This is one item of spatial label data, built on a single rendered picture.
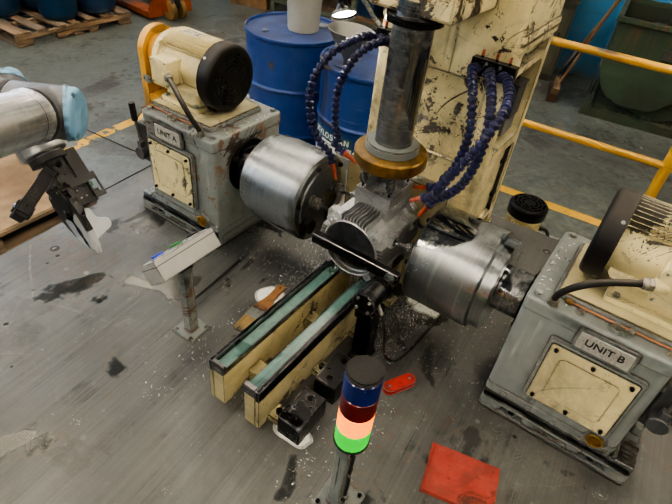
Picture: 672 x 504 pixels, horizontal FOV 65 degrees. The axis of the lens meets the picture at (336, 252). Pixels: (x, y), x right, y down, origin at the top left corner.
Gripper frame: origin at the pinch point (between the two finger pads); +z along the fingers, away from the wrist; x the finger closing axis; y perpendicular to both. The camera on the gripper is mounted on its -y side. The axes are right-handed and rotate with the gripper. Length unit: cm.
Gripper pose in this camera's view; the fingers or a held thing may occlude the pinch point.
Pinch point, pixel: (93, 249)
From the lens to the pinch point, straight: 117.4
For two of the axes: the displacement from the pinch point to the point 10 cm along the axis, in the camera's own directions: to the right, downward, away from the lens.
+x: -6.9, 1.7, 7.1
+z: 4.5, 8.6, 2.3
